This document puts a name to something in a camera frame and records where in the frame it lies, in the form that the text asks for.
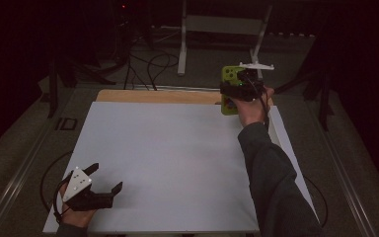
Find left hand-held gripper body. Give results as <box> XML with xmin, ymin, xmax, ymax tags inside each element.
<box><xmin>62</xmin><ymin>166</ymin><xmax>114</xmax><ymax>212</ymax></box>

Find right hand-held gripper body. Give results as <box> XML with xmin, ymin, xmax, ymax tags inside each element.
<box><xmin>238</xmin><ymin>60</ymin><xmax>275</xmax><ymax>102</ymax></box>

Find green cartoon print phone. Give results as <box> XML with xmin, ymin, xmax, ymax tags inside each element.
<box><xmin>220</xmin><ymin>65</ymin><xmax>246</xmax><ymax>117</ymax></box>

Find white plastic bin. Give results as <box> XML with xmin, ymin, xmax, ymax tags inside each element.
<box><xmin>266</xmin><ymin>104</ymin><xmax>283</xmax><ymax>148</ymax></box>

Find person's left hand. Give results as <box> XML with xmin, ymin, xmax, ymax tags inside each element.
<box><xmin>58</xmin><ymin>182</ymin><xmax>98</xmax><ymax>229</ymax></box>

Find person's right hand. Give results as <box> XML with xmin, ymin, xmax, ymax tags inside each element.
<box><xmin>231</xmin><ymin>86</ymin><xmax>275</xmax><ymax>128</ymax></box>

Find white table board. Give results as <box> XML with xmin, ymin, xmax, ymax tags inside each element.
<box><xmin>42</xmin><ymin>101</ymin><xmax>320</xmax><ymax>234</ymax></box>

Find black stand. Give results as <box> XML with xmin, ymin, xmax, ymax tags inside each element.
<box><xmin>46</xmin><ymin>48</ymin><xmax>116</xmax><ymax>119</ymax></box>
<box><xmin>265</xmin><ymin>33</ymin><xmax>336</xmax><ymax>132</ymax></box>

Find right hand-held gripper cable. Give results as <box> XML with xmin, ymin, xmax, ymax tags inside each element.
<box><xmin>243</xmin><ymin>73</ymin><xmax>329</xmax><ymax>229</ymax></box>

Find hand-held gripper cable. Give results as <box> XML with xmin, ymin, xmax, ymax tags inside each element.
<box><xmin>243</xmin><ymin>73</ymin><xmax>329</xmax><ymax>229</ymax></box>
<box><xmin>39</xmin><ymin>149</ymin><xmax>76</xmax><ymax>225</ymax></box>

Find left hand-held gripper cable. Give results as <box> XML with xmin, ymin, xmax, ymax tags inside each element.
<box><xmin>39</xmin><ymin>149</ymin><xmax>76</xmax><ymax>225</ymax></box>

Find white metal stand frame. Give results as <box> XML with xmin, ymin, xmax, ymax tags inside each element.
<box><xmin>177</xmin><ymin>0</ymin><xmax>274</xmax><ymax>82</ymax></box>

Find metal floor rail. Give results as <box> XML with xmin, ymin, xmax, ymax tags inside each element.
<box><xmin>304</xmin><ymin>98</ymin><xmax>378</xmax><ymax>237</ymax></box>
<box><xmin>0</xmin><ymin>98</ymin><xmax>77</xmax><ymax>237</ymax></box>

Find black looped floor cable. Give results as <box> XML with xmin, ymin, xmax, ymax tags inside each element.
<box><xmin>122</xmin><ymin>52</ymin><xmax>181</xmax><ymax>92</ymax></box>

